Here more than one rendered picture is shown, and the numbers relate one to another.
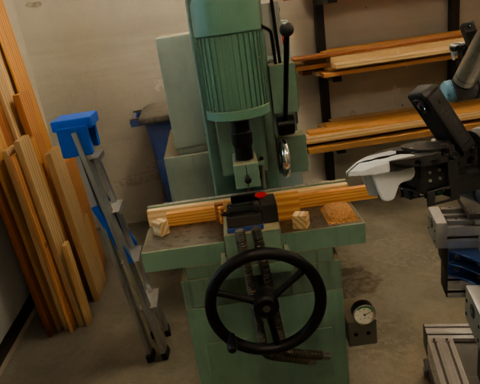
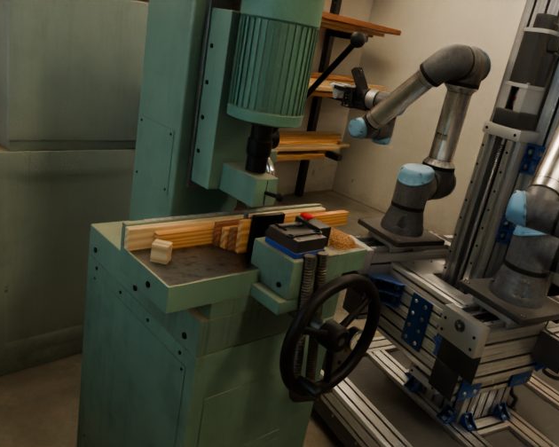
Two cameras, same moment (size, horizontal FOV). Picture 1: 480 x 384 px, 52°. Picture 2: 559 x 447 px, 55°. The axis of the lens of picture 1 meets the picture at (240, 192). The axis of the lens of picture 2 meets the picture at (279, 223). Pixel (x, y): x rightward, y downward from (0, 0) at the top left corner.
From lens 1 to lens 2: 0.89 m
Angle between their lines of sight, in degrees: 42
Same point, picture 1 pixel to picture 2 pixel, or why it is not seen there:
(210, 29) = (291, 13)
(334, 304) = not seen: hidden behind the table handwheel
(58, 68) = not seen: outside the picture
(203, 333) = (204, 386)
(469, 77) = (385, 119)
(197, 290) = (215, 332)
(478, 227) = (393, 254)
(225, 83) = (287, 81)
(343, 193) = (324, 218)
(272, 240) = (330, 266)
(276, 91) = not seen: hidden behind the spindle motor
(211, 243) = (245, 271)
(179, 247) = (211, 278)
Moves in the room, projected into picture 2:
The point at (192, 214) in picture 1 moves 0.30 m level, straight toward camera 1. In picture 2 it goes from (188, 235) to (285, 291)
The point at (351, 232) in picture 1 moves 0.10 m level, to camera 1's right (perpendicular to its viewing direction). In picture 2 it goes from (356, 258) to (380, 254)
